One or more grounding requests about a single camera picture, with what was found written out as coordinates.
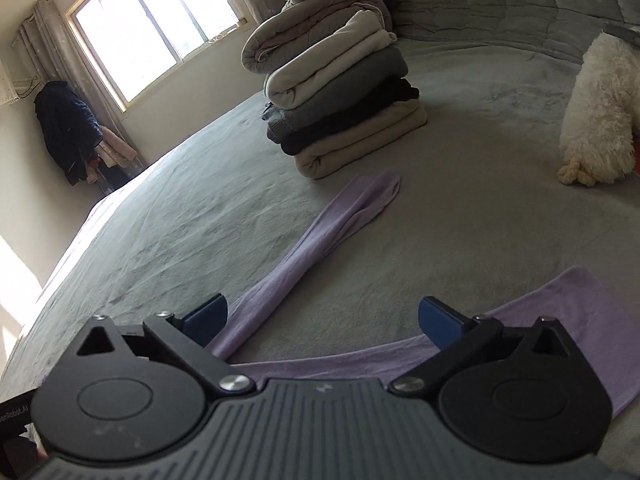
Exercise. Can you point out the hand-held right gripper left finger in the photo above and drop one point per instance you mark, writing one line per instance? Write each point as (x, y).
(205, 317)

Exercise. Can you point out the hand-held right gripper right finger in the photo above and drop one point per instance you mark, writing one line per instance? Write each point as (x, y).
(440, 320)

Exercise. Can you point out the purple long-sleeve shirt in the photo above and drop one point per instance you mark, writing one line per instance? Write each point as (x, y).
(550, 310)

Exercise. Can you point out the pink hanging clothes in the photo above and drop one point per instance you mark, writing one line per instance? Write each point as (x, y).
(117, 152)

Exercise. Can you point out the beige folded garment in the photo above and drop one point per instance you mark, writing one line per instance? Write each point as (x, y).
(360, 135)

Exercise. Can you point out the black folded garment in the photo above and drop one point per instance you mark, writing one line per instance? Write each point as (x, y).
(350, 110)

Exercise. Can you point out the dark hanging jacket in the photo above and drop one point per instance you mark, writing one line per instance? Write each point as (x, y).
(65, 125)

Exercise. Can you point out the grey folded garment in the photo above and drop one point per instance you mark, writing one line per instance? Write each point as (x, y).
(350, 80)

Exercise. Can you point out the white plush toy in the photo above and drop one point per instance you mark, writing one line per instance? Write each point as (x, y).
(597, 110)

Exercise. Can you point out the white fleece folded garment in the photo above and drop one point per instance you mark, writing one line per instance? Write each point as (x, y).
(325, 60)

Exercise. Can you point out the window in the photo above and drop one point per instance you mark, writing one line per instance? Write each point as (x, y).
(150, 25)

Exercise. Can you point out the folded grey pink quilt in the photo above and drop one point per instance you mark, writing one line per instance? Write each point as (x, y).
(310, 20)

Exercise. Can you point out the grey quilted headboard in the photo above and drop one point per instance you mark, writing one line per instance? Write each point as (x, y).
(500, 0)

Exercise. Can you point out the dark flat object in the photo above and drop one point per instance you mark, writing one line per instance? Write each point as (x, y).
(622, 31)

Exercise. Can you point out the white wall unit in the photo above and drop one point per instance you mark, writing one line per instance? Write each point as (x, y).
(10, 90)

